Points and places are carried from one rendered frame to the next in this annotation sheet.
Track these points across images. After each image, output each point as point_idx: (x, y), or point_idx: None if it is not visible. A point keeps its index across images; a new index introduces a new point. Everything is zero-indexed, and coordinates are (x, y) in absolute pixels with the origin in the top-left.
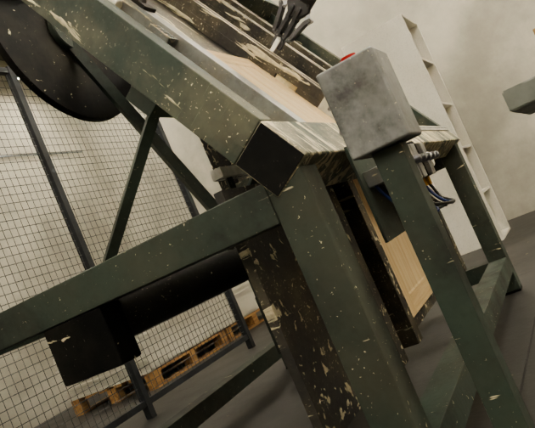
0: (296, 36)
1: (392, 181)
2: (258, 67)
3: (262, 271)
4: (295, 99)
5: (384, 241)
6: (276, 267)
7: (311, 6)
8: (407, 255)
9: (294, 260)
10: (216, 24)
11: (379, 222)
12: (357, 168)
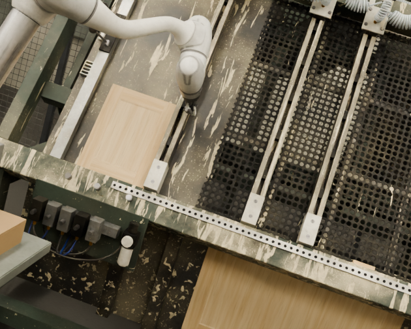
0: (188, 113)
1: None
2: (170, 114)
3: (32, 195)
4: (139, 147)
5: (207, 282)
6: None
7: (186, 101)
8: (246, 316)
9: None
10: None
11: (26, 220)
12: (36, 192)
